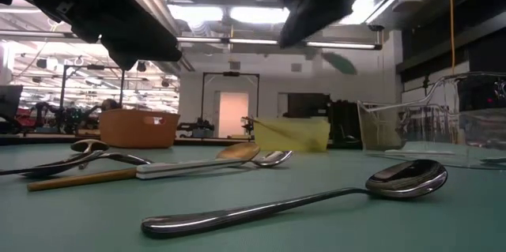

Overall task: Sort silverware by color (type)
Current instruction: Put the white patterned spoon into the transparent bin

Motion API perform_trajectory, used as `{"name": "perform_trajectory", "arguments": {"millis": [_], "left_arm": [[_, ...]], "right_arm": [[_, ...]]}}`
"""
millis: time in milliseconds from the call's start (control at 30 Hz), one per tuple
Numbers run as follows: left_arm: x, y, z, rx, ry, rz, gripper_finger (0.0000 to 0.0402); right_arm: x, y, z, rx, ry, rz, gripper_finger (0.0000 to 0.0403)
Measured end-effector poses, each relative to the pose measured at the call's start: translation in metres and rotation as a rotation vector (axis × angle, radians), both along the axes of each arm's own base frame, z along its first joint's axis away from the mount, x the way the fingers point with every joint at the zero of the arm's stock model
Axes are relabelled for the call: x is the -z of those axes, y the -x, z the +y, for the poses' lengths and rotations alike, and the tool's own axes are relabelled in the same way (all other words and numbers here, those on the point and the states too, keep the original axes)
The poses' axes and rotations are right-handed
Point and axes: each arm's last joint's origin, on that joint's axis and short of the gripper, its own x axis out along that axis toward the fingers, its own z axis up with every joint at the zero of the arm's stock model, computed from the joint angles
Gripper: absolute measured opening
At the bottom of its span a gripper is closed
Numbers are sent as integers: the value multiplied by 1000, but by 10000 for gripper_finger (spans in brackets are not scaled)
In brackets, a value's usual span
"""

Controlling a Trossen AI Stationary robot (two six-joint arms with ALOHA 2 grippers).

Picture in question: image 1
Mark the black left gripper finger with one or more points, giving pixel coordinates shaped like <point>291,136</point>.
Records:
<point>134,38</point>

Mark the green table mat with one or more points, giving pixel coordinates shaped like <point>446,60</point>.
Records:
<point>79,224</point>

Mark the black cabinet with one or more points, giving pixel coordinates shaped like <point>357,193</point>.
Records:
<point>308,106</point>

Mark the dark steel spoons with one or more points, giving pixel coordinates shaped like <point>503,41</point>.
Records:
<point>126,159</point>

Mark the bright ceiling light panel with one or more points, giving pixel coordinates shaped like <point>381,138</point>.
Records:
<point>257,14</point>

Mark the black monitor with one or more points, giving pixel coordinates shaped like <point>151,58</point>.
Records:
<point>10,104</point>

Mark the person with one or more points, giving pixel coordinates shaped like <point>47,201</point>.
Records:
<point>109,104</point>

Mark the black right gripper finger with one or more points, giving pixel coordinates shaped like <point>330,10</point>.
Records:
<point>308,11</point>

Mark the orange plastic bin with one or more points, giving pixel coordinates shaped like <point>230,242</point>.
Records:
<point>134,129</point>

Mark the long ceiling light strip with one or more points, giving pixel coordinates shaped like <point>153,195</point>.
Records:
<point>340,45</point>

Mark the clear plastic bin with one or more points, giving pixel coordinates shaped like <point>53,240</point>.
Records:
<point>435,125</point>

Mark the black gantry frame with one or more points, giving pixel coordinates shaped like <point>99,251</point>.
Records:
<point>230,74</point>

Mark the black aluminium table frame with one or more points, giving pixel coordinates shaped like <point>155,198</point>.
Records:
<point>39,138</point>

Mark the gold spoon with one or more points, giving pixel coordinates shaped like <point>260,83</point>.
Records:
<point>239,151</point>

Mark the background robot station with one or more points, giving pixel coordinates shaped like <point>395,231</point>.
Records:
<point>63,115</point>

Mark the yellow plastic bin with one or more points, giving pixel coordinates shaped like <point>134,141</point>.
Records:
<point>292,135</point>

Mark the large steel spoon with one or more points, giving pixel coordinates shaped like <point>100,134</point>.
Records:
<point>407,181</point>

